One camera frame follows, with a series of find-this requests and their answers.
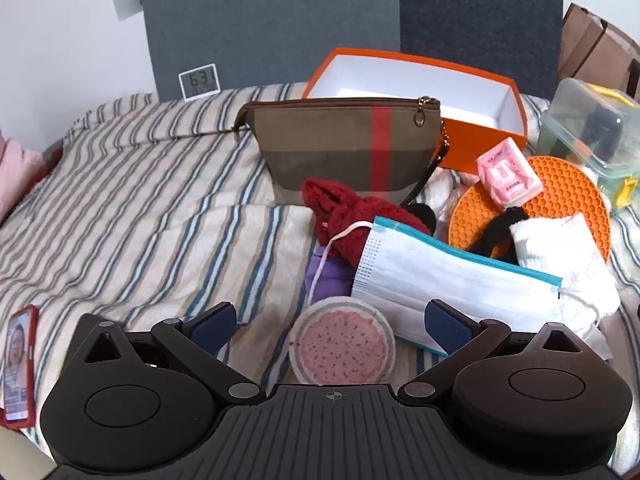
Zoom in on dark grey headboard panel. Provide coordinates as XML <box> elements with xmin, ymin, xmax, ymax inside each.
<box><xmin>397</xmin><ymin>0</ymin><xmax>566</xmax><ymax>99</ymax></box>

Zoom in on white folded towel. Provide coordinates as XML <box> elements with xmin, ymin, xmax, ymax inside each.
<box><xmin>509</xmin><ymin>212</ymin><xmax>621</xmax><ymax>322</ymax></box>

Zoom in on brown plaid zipper pouch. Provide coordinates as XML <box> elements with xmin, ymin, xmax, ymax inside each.
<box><xmin>234</xmin><ymin>96</ymin><xmax>452</xmax><ymax>226</ymax></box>

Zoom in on striped bed blanket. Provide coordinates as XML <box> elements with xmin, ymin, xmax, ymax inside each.
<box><xmin>0</xmin><ymin>82</ymin><xmax>640</xmax><ymax>476</ymax></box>

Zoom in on round pink coaster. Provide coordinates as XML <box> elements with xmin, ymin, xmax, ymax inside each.
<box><xmin>289</xmin><ymin>296</ymin><xmax>397</xmax><ymax>386</ymax></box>

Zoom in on purple fleece cloth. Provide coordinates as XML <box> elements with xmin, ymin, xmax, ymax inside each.
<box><xmin>306</xmin><ymin>247</ymin><xmax>359</xmax><ymax>302</ymax></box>

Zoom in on brown paper bag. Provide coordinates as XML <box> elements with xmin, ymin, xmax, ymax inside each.
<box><xmin>557</xmin><ymin>2</ymin><xmax>640</xmax><ymax>99</ymax></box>

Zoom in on blue face mask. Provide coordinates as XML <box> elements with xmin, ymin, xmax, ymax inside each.
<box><xmin>306</xmin><ymin>216</ymin><xmax>601</xmax><ymax>359</ymax></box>

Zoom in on red fuzzy cloth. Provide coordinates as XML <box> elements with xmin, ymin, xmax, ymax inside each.
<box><xmin>300</xmin><ymin>177</ymin><xmax>434</xmax><ymax>269</ymax></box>

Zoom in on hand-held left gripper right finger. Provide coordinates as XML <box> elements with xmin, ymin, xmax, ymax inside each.
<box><xmin>397</xmin><ymin>298</ymin><xmax>609</xmax><ymax>407</ymax></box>

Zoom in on white digital clock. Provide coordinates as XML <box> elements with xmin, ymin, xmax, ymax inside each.
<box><xmin>178</xmin><ymin>63</ymin><xmax>221</xmax><ymax>103</ymax></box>

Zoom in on bag of cotton swabs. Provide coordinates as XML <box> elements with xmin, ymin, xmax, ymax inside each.
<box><xmin>430</xmin><ymin>170</ymin><xmax>482</xmax><ymax>227</ymax></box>

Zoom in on orange cardboard box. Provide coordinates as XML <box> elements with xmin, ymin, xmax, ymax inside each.
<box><xmin>300</xmin><ymin>47</ymin><xmax>529</xmax><ymax>176</ymax></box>

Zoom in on pink cloth at edge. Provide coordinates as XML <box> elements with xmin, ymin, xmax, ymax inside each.
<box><xmin>0</xmin><ymin>130</ymin><xmax>49</xmax><ymax>222</ymax></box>

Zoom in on clear plastic storage container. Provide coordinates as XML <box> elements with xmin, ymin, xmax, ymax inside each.
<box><xmin>537</xmin><ymin>77</ymin><xmax>640</xmax><ymax>212</ymax></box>

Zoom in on pink tissue packet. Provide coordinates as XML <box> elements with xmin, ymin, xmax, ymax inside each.
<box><xmin>475</xmin><ymin>137</ymin><xmax>545</xmax><ymax>210</ymax></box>

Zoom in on smartphone in red case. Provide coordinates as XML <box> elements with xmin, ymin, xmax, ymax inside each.
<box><xmin>0</xmin><ymin>304</ymin><xmax>40</xmax><ymax>430</ymax></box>

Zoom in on black fabric scrunchie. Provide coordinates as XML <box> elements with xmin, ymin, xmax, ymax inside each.
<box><xmin>467</xmin><ymin>206</ymin><xmax>531</xmax><ymax>266</ymax></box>

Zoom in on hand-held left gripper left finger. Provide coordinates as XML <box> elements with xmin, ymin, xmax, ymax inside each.
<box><xmin>67</xmin><ymin>302</ymin><xmax>267</xmax><ymax>407</ymax></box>

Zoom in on orange honeycomb silicone mat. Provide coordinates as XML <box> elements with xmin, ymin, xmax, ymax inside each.
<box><xmin>447</xmin><ymin>156</ymin><xmax>614</xmax><ymax>264</ymax></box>

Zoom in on light grey headboard panel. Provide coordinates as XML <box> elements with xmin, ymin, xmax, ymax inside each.
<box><xmin>139</xmin><ymin>0</ymin><xmax>402</xmax><ymax>104</ymax></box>

